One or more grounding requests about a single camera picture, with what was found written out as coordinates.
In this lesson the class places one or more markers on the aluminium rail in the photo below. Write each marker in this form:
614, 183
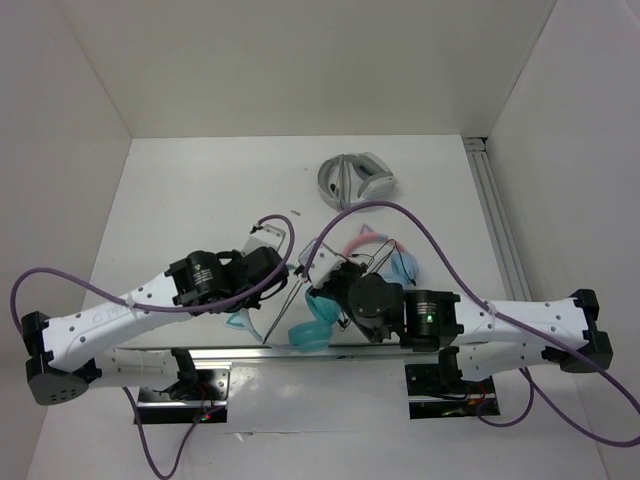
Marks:
266, 354
502, 238

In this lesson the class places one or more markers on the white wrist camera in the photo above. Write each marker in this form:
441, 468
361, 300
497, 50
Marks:
324, 263
264, 243

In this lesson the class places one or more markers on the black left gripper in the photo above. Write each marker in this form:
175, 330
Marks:
253, 301

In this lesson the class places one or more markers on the pink blue cat-ear headphones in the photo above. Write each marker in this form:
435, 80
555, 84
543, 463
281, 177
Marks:
384, 256

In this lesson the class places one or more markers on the aluminium rail front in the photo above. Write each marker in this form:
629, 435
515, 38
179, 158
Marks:
266, 354

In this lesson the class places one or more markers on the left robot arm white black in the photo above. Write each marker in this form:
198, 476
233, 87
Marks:
70, 355

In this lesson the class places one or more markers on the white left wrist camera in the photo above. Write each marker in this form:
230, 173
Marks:
264, 243

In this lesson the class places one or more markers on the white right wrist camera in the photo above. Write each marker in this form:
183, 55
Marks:
324, 263

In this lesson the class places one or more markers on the teal cat-ear headphones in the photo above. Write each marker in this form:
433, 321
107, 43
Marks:
307, 337

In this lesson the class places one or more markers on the grey white headphones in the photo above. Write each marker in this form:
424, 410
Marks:
352, 178

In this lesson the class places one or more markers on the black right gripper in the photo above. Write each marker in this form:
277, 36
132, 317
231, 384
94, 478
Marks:
359, 267

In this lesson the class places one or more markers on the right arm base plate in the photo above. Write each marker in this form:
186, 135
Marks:
428, 398

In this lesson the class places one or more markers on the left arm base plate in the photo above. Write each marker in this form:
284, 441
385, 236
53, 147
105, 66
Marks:
206, 402

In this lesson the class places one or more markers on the aluminium rail right side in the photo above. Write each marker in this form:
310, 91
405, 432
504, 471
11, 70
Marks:
502, 238

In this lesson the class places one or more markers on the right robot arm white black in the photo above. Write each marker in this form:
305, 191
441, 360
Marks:
472, 341

